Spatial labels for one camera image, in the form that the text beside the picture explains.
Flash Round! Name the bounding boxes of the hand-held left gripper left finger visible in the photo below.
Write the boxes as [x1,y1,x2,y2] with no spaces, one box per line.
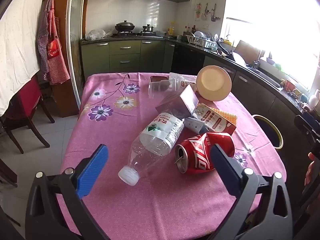
[25,144,110,240]

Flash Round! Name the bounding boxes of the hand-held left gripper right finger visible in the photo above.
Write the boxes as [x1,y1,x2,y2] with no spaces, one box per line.
[210,144,293,240]

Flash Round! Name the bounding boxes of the crushed red soda can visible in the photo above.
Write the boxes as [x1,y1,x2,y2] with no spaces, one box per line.
[174,132,236,175]

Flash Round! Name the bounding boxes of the dark blue yellow-rimmed bin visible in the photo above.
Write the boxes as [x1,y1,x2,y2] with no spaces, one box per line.
[251,114,284,150]

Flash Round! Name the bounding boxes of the orange white carton box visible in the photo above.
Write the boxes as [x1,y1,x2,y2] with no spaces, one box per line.
[192,102,237,137]

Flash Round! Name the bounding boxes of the small white cardboard box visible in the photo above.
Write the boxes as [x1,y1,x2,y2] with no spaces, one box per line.
[184,117,209,135]

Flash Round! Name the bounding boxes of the clear plastic water bottle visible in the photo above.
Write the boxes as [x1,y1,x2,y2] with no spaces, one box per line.
[117,112,185,186]

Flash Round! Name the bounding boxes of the silver cardboard box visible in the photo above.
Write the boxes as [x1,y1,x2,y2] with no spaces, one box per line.
[155,84,200,120]

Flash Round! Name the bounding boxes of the beige paper bowl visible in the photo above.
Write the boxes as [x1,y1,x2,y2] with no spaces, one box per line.
[195,65,232,102]

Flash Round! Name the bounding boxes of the clear plastic wrapper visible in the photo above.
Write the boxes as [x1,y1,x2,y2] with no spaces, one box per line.
[169,72,198,90]

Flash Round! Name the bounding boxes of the clear plastic cup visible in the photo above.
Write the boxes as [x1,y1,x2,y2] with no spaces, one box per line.
[148,79,177,99]

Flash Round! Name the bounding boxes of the person's right hand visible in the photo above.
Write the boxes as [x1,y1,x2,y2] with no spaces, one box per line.
[304,152,316,187]

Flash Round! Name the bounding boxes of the white jug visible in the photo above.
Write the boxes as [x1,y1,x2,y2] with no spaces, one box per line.
[307,89,320,110]

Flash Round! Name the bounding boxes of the black stone countertop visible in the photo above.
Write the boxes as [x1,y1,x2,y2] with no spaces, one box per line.
[80,34,315,115]

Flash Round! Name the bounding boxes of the pink floral tablecloth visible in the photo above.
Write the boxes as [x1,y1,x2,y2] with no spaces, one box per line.
[56,72,287,238]

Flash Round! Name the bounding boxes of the steel kitchen sink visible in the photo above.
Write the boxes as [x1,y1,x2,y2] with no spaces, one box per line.
[246,65,283,90]

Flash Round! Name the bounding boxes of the steel kitchen faucet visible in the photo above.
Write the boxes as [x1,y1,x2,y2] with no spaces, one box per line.
[251,50,263,70]

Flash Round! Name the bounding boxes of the dark wooden red-seat chair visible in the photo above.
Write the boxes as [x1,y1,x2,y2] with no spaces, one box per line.
[0,75,55,154]

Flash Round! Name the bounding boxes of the white plate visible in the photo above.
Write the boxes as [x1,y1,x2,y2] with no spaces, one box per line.
[232,52,247,67]

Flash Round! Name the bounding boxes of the wooden cutting board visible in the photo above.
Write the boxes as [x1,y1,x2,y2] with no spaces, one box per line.
[235,40,260,62]

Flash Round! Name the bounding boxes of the black frying pan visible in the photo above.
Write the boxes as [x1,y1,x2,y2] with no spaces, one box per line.
[216,40,235,58]

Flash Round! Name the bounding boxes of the green lower kitchen cabinets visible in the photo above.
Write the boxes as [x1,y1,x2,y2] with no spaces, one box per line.
[80,39,310,155]

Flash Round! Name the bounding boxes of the red checked apron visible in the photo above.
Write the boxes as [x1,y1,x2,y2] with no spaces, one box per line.
[46,0,71,85]

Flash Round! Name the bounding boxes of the purple checked apron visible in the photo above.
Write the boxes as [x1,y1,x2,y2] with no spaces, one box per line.
[37,7,50,80]

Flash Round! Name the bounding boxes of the white dish rack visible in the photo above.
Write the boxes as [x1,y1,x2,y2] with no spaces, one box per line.
[186,31,218,49]

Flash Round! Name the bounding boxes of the clear plastic bag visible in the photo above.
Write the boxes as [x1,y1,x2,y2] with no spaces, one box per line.
[85,29,113,40]

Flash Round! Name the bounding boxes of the glass sliding door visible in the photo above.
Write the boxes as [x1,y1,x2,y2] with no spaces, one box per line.
[67,0,87,105]

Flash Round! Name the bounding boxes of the black gas stove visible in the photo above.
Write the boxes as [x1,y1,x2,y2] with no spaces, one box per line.
[111,30,164,37]

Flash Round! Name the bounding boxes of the black wok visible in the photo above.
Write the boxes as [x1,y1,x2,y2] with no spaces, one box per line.
[114,20,136,32]

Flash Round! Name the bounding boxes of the white hanging sheet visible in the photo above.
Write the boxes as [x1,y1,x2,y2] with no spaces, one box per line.
[0,0,48,117]

